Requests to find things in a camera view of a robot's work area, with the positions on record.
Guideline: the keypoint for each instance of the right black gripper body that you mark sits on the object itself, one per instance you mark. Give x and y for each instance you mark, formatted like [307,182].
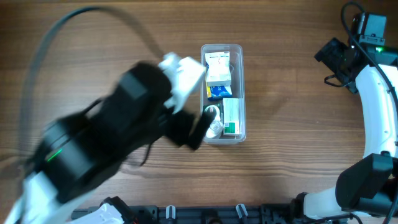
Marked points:
[331,54]

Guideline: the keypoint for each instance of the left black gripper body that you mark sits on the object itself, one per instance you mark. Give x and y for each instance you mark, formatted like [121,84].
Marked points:
[179,128]

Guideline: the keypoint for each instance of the small white spray bottle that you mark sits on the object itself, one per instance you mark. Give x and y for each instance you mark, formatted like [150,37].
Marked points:
[216,128]

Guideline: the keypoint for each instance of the white green medicine box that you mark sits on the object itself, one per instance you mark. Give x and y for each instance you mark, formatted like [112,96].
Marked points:
[231,117]

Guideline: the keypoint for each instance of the blue yellow VapoDrops box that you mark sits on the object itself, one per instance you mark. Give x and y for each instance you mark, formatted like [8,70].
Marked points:
[214,93]

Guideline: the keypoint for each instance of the white blue medicine box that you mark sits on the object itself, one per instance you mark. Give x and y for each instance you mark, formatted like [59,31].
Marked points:
[218,71]

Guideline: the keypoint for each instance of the green square box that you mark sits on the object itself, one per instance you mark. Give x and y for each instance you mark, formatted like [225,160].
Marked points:
[215,109]

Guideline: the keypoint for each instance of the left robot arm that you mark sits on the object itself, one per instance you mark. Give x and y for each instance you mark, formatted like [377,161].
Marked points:
[81,151]

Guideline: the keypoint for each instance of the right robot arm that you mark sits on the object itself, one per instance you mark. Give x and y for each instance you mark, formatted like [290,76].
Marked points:
[365,66]

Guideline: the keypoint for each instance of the clear plastic container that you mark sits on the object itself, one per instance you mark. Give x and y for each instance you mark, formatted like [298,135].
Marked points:
[237,86]

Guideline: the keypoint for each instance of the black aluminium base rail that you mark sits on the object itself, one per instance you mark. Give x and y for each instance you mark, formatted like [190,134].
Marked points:
[228,215]

